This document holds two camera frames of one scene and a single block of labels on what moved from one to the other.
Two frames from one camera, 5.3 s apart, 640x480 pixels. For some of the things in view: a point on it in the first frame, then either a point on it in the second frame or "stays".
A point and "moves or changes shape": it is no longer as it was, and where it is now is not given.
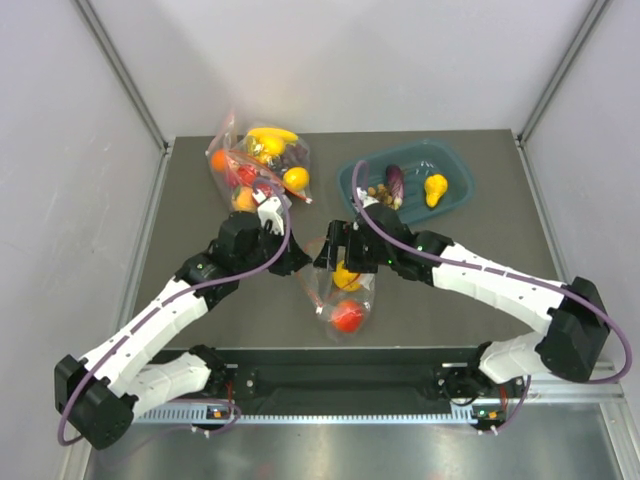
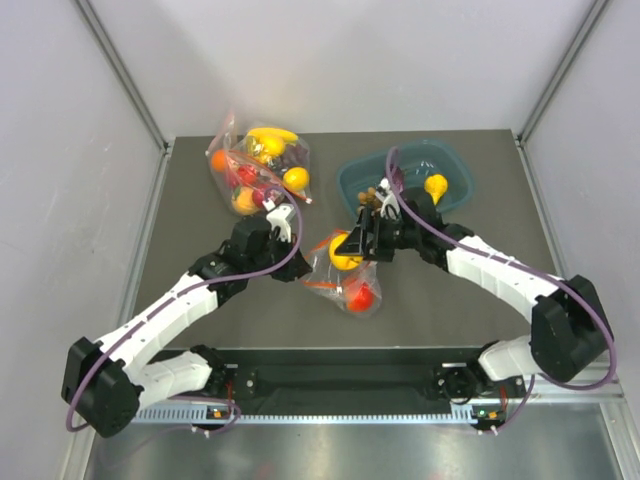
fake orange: (218, 160) stays
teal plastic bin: (417, 162) stays
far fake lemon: (296, 178) stays
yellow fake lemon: (345, 279) moves or changes shape
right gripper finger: (327, 257) → (352, 244)
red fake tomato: (347, 316) → (361, 300)
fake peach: (244, 200) stays
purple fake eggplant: (396, 183) stays
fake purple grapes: (293, 155) stays
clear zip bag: (259, 157) stays
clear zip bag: (341, 299) moves or changes shape
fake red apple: (247, 174) stays
